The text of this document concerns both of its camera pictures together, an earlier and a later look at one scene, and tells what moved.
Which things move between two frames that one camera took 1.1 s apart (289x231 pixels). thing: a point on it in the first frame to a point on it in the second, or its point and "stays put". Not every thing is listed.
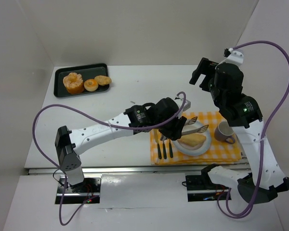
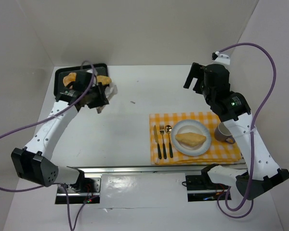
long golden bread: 193,140 stays put
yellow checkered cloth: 218,152 stays put
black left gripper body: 173,128 to 101,95
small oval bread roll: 103,80 stays put
